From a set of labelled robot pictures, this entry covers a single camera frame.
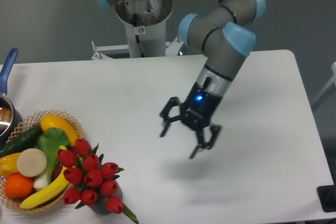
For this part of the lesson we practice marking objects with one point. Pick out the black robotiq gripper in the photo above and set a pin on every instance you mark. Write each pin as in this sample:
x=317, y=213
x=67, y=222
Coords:
x=200, y=111

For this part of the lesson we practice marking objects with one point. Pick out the red tulip bouquet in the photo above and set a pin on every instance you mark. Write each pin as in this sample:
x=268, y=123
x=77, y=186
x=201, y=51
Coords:
x=91, y=179

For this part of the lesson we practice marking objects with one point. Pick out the dark grey ribbed vase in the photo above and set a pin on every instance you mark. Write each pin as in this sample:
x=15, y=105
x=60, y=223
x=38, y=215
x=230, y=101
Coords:
x=100, y=206

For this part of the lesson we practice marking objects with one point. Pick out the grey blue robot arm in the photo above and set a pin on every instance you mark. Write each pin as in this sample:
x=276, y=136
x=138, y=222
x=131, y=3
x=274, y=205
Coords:
x=221, y=36

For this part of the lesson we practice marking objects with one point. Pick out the yellow squash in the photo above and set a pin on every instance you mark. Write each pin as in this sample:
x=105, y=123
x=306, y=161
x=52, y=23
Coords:
x=55, y=121

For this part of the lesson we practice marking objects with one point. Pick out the green bok choy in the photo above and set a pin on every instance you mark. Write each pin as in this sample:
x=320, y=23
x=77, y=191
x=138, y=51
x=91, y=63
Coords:
x=49, y=143

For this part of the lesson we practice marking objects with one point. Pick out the yellow banana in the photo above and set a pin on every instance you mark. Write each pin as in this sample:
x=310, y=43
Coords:
x=46, y=189

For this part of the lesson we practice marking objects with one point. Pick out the purple red vegetable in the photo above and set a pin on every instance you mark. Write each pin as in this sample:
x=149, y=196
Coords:
x=59, y=167

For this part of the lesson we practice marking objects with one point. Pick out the black device at table edge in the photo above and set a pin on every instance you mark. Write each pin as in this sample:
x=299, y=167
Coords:
x=327, y=197

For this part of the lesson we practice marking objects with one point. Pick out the green cucumber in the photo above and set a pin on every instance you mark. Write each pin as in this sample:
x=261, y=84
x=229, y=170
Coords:
x=22, y=142

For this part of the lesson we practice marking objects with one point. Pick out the beige round disc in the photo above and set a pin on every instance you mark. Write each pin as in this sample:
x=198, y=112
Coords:
x=31, y=162

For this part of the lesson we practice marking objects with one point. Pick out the orange fruit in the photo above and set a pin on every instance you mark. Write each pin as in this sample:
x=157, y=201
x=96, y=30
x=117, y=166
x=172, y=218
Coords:
x=18, y=186

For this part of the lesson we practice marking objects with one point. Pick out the yellow bell pepper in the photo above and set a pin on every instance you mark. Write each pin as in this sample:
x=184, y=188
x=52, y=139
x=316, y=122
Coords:
x=8, y=165

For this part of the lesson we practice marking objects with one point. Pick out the woven wicker basket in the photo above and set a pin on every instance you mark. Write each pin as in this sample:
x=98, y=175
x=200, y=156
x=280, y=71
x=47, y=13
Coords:
x=26, y=124

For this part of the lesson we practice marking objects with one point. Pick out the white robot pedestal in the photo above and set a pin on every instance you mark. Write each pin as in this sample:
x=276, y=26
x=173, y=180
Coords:
x=145, y=27

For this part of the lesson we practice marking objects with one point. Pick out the white furniture frame right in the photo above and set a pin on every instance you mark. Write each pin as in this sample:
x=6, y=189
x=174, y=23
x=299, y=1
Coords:
x=324, y=92

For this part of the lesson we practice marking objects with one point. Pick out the blue handled saucepan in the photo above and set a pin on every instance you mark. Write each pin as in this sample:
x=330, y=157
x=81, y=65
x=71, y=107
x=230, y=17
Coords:
x=10, y=117

